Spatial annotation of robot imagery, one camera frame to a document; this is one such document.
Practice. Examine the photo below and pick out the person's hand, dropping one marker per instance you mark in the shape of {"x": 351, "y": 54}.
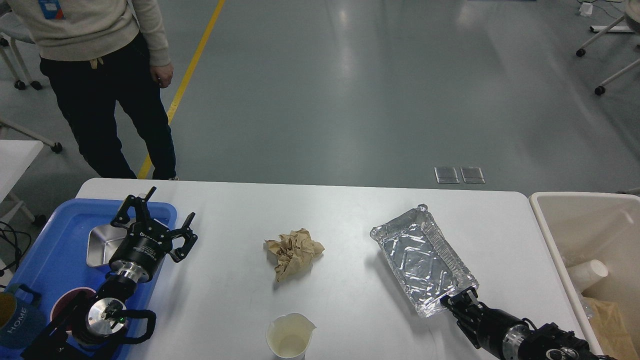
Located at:
{"x": 162, "y": 75}

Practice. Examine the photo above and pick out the pink mug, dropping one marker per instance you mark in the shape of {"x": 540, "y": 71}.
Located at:
{"x": 66, "y": 298}

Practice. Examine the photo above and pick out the square steel tray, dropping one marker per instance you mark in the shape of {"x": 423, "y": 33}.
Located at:
{"x": 103, "y": 241}

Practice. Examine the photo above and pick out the blue plastic tray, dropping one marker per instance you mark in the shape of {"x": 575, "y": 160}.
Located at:
{"x": 57, "y": 262}

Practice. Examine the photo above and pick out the white paper cup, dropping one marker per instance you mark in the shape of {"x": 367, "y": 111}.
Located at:
{"x": 585, "y": 275}

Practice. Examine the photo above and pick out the floor outlet plate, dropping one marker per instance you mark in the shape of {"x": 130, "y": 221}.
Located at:
{"x": 446, "y": 175}
{"x": 472, "y": 175}

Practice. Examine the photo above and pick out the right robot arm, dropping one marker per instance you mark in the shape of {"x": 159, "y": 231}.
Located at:
{"x": 550, "y": 342}

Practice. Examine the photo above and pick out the crumpled brown paper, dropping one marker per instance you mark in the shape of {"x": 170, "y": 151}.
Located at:
{"x": 294, "y": 252}

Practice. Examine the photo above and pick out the brown paper bag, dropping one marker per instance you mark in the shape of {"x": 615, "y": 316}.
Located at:
{"x": 608, "y": 326}

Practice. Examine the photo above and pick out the grey office chair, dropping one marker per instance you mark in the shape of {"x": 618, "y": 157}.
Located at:
{"x": 12, "y": 32}

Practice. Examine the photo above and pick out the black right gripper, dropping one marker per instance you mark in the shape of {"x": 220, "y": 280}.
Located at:
{"x": 493, "y": 330}

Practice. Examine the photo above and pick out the person in dark trousers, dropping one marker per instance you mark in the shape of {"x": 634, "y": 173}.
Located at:
{"x": 97, "y": 54}

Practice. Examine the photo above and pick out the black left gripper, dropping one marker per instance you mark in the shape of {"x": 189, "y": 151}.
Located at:
{"x": 147, "y": 241}

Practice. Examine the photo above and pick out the beige waste bin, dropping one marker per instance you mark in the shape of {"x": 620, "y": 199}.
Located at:
{"x": 581, "y": 227}

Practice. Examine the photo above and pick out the right floor outlet plate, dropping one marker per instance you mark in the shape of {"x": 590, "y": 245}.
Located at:
{"x": 472, "y": 175}

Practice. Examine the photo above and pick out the white side table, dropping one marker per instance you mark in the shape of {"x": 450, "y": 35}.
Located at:
{"x": 15, "y": 158}

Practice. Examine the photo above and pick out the aluminium foil container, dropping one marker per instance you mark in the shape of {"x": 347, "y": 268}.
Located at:
{"x": 423, "y": 262}

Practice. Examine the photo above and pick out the left floor outlet plate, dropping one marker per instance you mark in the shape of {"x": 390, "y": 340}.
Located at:
{"x": 446, "y": 175}

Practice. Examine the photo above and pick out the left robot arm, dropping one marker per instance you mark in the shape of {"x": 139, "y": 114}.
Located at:
{"x": 94, "y": 326}

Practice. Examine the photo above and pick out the dark blue mug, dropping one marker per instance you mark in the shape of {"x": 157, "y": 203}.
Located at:
{"x": 21, "y": 319}

